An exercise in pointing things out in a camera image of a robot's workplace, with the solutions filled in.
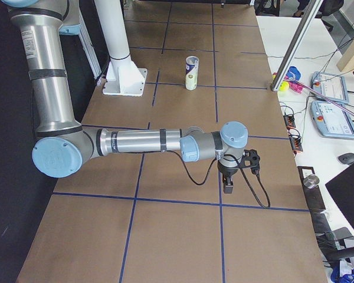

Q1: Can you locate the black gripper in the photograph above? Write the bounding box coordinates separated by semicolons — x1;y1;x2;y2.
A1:
217;154;242;194

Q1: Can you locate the yellow Wilson tennis ball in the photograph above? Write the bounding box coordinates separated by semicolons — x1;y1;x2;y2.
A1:
185;74;198;88

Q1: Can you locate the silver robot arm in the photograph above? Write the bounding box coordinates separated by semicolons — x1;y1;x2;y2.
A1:
6;1;252;193

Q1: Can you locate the spare yellow tennis ball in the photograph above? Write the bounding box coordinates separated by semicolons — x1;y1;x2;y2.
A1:
279;81;290;91

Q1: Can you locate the black orange power strip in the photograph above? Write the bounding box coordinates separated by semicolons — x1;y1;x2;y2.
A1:
283;114;296;129
289;133;303;154

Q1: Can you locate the small metal cup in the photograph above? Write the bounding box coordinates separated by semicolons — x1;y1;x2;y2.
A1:
303;174;320;189

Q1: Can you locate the pink cloth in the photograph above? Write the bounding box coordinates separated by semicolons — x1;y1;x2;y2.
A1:
289;79;303;94

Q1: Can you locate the near teach pendant tablet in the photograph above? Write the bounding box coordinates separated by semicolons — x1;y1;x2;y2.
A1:
310;100;354;140

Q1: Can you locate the teach pendant tablet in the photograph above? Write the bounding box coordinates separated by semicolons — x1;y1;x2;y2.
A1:
311;71;349;104
310;100;354;140

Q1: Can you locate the black monitor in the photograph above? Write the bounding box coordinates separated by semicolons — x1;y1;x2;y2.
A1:
326;164;354;229

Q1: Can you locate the black computer mouse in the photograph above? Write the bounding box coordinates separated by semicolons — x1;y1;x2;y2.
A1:
337;153;354;166

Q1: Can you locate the blue cloth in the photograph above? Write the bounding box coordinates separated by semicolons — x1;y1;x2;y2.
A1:
286;66;301;80

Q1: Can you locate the far teach pendant tablet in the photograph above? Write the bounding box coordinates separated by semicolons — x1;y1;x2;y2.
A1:
311;71;349;104

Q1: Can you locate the white grabber stick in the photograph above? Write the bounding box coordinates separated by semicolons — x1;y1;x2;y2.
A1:
286;79;354;116

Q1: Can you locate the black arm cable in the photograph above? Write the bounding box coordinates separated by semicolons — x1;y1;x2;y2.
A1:
165;150;271;209

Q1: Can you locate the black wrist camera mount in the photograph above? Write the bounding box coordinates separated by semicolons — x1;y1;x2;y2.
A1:
240;149;260;175

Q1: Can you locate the aluminium frame post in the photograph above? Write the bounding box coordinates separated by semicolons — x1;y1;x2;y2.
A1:
271;0;323;91

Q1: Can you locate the white pedestal column with base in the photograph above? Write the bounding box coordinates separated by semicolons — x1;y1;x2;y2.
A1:
94;0;148;97

